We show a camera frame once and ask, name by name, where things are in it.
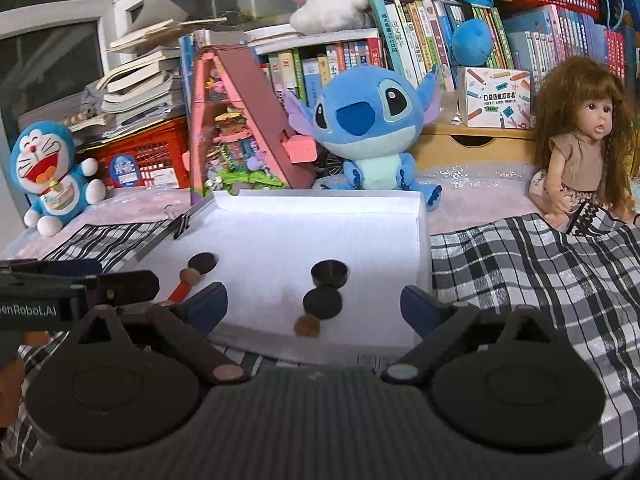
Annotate red handled wooden stick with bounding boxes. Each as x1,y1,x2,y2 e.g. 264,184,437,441
162,278,194,306

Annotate black round cap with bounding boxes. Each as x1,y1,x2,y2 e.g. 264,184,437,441
188,252,218,275
310,259,348,289

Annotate person's hand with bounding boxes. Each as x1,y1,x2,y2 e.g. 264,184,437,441
1,332,50,428

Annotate small brown round piece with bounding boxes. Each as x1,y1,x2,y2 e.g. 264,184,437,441
179,268,202,286

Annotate black binder clip on box edge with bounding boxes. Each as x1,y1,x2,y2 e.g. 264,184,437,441
164,204,191,240

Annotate brown round disc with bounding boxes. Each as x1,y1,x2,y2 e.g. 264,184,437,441
293,314,321,338

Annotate black round disc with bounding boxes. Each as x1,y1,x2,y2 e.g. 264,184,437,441
303,286,343,321

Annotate white cardboard box tray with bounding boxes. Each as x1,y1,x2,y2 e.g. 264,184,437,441
126,191,431,365

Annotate Doraemon plush toy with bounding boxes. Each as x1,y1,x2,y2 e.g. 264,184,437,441
10,120,106,237

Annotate black white plaid cloth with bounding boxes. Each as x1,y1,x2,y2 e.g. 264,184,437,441
10,209,639,479

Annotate red plastic crate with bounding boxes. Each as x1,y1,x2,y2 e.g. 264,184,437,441
76,117,190,190

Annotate wooden drawer box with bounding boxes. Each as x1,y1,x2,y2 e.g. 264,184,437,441
410,124,535,170

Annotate pink triangular toy house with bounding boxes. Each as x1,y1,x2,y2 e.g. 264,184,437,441
188,44,317,204

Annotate stack of books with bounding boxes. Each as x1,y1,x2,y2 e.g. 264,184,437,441
62,18,227,131

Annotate brown haired baby doll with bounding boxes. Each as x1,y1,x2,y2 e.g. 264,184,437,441
528,56,636,229

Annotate blue Stitch plush toy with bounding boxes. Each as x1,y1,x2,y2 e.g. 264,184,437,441
284,64,442,211

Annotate white colourful pencil box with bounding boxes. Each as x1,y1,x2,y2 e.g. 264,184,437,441
458,67,532,129

